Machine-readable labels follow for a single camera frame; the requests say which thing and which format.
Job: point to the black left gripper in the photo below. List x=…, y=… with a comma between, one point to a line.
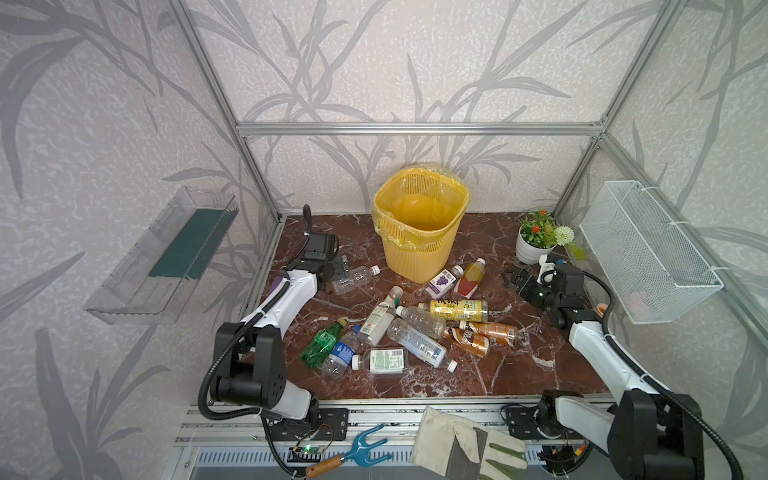
x=339, y=269

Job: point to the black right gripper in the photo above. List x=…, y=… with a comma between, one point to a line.
x=527, y=282

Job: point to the clear crushed plastic bottle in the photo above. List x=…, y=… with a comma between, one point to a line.
x=356, y=278

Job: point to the white green label bottle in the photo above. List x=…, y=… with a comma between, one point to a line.
x=378, y=322

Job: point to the green plastic bottle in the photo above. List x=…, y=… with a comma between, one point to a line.
x=323, y=342

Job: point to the yellow label tea bottle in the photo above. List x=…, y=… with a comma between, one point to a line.
x=463, y=310

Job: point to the red juice bottle yellow cap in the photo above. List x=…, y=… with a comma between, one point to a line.
x=468, y=284

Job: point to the square green label bottle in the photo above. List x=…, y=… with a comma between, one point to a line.
x=386, y=361

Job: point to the purple grape label bottle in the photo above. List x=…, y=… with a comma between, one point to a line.
x=442, y=283

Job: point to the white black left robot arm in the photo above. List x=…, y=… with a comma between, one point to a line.
x=248, y=372

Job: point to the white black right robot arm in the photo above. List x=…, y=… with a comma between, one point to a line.
x=650, y=432

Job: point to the yellow bin liner bag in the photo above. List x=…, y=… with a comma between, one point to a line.
x=415, y=209

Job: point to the yellow plastic waste bin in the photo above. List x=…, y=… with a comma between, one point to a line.
x=419, y=267

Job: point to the small terracotta vase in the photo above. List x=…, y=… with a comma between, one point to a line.
x=600, y=309

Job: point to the white potted artificial plant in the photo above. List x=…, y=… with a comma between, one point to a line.
x=539, y=234

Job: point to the brown milk tea bottle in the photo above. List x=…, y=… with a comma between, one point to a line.
x=492, y=330

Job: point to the blue label water bottle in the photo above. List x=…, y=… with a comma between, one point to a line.
x=340, y=357

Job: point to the clear ribbed plastic bottle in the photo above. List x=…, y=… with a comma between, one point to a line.
x=423, y=320

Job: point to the large clear water bottle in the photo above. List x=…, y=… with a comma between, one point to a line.
x=421, y=345

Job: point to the beige work glove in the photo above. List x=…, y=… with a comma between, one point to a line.
x=455, y=447

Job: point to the green circuit board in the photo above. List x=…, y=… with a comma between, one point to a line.
x=306, y=453

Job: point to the teal garden hand fork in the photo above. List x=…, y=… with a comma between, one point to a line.
x=360, y=453

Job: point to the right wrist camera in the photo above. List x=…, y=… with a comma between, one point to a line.
x=547, y=264

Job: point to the white wire mesh basket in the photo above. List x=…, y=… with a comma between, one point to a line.
x=652, y=266

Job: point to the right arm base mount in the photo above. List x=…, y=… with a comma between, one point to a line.
x=521, y=422

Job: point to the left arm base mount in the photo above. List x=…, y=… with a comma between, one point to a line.
x=326, y=424

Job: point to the clear acrylic wall shelf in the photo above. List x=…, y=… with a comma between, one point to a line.
x=157, y=277

